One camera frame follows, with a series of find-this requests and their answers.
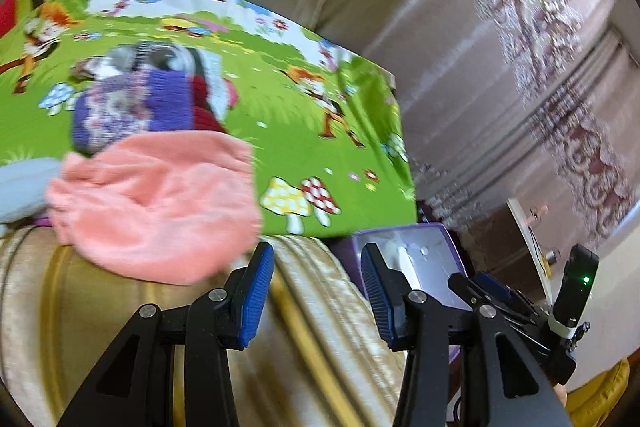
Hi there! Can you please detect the purple storage box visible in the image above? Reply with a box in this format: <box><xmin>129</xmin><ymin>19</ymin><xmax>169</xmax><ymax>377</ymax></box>
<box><xmin>330</xmin><ymin>223</ymin><xmax>470</xmax><ymax>348</ymax></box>

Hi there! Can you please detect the pink fleece cloth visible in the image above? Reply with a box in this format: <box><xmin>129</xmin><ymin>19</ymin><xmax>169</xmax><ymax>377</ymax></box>
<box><xmin>46</xmin><ymin>131</ymin><xmax>262</xmax><ymax>285</ymax></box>

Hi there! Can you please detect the light blue plush toy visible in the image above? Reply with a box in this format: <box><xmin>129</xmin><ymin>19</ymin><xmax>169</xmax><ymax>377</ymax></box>
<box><xmin>0</xmin><ymin>157</ymin><xmax>62</xmax><ymax>225</ymax></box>

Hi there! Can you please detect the red crochet flower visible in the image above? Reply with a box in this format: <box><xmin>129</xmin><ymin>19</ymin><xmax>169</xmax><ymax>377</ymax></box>
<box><xmin>191</xmin><ymin>76</ymin><xmax>227</xmax><ymax>133</ymax></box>

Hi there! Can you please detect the purple knitted sock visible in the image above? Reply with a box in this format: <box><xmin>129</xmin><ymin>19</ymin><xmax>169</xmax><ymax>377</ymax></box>
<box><xmin>72</xmin><ymin>69</ymin><xmax>194</xmax><ymax>154</ymax></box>

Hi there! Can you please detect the grey striped drawstring pouch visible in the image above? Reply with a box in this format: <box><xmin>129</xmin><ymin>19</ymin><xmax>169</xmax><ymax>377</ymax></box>
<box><xmin>70</xmin><ymin>41</ymin><xmax>230</xmax><ymax>122</ymax></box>

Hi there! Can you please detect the right hand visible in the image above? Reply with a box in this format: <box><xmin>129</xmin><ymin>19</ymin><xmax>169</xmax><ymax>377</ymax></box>
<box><xmin>553</xmin><ymin>384</ymin><xmax>568</xmax><ymax>407</ymax></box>

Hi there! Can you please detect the white side table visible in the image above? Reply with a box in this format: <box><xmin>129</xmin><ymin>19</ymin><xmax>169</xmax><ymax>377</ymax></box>
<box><xmin>506</xmin><ymin>197</ymin><xmax>556</xmax><ymax>305</ymax></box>

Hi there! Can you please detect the cartoon green bedsheet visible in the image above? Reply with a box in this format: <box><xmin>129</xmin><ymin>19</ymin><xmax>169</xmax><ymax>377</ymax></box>
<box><xmin>1</xmin><ymin>0</ymin><xmax>416</xmax><ymax>237</ymax></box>

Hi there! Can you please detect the beige pink curtain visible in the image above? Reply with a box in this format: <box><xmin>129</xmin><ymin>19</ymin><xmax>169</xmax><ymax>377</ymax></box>
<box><xmin>248</xmin><ymin>0</ymin><xmax>639</xmax><ymax>244</ymax></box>

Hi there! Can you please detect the pink round crochet coaster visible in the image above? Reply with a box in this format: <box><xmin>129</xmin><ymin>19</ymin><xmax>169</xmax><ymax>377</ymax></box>
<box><xmin>224</xmin><ymin>78</ymin><xmax>240</xmax><ymax>110</ymax></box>

